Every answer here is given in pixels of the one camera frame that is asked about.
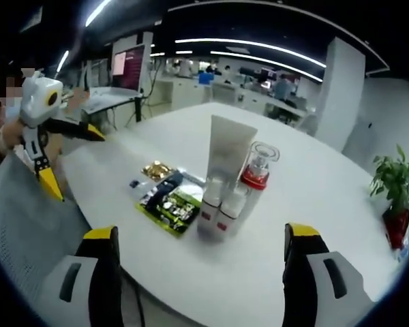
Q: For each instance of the clear dark-label skincare sachet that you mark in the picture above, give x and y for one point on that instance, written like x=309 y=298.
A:
x=139 y=186

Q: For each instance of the long ceiling light strip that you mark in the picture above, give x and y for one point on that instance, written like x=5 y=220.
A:
x=225 y=41
x=242 y=54

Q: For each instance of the red-collared skincare pump bottle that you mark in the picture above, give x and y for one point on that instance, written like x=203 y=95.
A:
x=255 y=178

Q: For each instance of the silver green black skincare sachet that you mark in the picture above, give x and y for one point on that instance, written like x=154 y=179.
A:
x=170 y=211

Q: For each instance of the gold foil skincare sachet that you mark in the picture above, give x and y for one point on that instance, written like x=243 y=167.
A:
x=156 y=169

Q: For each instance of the red wrapped pot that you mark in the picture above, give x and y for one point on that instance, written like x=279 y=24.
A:
x=398 y=226

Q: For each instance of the green potted plant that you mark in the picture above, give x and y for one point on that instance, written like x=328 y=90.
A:
x=393 y=180

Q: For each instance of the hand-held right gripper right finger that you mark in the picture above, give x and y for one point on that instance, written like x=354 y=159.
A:
x=306 y=286

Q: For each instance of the white office desk row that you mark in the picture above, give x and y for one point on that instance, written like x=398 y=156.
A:
x=187 y=95

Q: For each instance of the computer monitor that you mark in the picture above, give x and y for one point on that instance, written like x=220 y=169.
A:
x=129 y=68

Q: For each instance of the blue desk panel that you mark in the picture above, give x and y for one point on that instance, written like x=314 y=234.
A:
x=206 y=79

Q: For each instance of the person's left hand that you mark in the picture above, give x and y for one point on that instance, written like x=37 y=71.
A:
x=13 y=136

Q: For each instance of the white monitor stand tray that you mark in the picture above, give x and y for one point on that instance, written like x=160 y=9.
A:
x=112 y=93

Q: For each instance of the large white skincare tube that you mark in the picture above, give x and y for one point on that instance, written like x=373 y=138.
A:
x=228 y=146

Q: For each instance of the black monitor stand pole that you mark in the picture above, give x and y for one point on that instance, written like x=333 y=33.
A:
x=138 y=110

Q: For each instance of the grey mesh office chair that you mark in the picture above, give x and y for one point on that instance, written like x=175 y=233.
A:
x=30 y=231

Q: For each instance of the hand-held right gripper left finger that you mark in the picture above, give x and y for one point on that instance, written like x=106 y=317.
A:
x=99 y=286

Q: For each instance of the white square pillar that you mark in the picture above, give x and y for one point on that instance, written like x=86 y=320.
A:
x=341 y=85

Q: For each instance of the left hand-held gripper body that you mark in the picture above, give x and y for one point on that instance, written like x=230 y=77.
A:
x=37 y=102

